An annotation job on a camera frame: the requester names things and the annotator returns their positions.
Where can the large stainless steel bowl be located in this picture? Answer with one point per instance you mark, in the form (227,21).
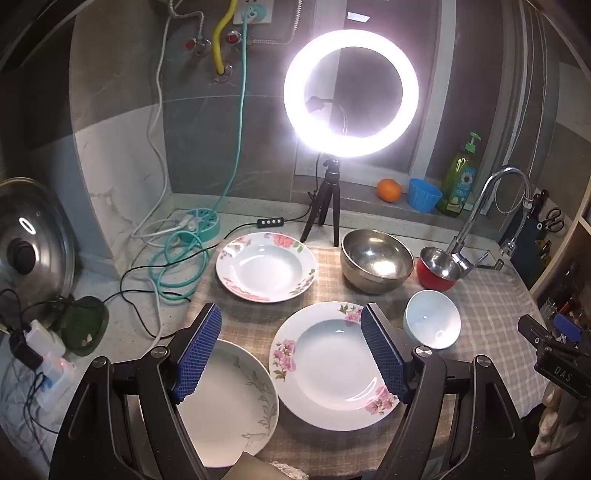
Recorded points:
(376,263)

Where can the orange fruit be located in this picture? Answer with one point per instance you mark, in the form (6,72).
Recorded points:
(388,190)

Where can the grey leaf print white plate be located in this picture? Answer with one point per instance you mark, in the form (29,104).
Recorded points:
(221,406)

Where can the pale blue ceramic bowl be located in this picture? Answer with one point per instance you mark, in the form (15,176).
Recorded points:
(431,318)

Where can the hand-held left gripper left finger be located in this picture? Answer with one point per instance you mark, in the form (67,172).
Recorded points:
(198,355)

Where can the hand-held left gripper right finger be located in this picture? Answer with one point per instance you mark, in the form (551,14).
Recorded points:
(381,350)

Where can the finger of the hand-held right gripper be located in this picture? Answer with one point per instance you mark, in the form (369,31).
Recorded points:
(567,328)
(561,367)

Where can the green dish soap bottle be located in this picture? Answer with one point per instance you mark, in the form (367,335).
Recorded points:
(457,184)

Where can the steel pot lid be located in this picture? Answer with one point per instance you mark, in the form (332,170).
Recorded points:
(46,230)

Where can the dark utensil holder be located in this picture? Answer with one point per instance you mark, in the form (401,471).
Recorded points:
(521,235)

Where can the rose print white plate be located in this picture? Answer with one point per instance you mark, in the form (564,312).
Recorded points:
(265,270)

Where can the black adapter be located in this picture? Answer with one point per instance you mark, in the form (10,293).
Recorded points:
(25,353)

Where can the dark green dish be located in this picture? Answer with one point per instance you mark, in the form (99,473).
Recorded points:
(83,323)

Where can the small red steel bowl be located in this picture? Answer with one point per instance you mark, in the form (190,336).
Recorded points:
(431,279)

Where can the wooden shelf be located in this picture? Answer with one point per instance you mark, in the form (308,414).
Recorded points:
(577,240)

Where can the pink blossom print white plate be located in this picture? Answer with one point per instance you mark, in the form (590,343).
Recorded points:
(332,364)

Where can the blue ribbed cup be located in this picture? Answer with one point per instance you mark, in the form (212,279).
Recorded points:
(424,196)

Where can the white charger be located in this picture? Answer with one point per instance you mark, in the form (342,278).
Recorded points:
(44,339)

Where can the black inline light controller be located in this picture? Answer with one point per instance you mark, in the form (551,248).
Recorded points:
(270,222)

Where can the chrome kitchen faucet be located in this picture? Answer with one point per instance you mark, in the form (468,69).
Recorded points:
(480,198)

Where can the plaid table cloth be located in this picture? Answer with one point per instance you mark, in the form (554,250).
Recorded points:
(332,286)

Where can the round teal power strip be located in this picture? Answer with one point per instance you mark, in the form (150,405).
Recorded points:
(203,230)

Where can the white wall socket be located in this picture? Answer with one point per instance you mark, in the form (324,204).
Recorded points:
(238,19)

